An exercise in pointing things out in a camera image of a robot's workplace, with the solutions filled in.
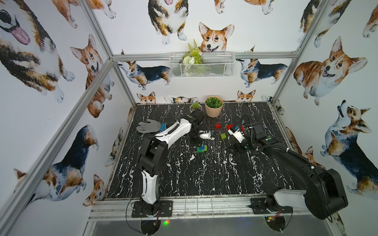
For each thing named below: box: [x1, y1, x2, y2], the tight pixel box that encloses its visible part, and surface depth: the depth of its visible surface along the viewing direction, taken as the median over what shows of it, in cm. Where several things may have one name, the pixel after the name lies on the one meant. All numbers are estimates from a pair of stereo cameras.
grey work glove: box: [136, 118, 167, 134], surface depth 108 cm
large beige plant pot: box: [204, 95, 224, 118], surface depth 109 cm
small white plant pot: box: [189, 102, 203, 113], surface depth 109 cm
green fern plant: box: [182, 38, 204, 66], surface depth 85 cm
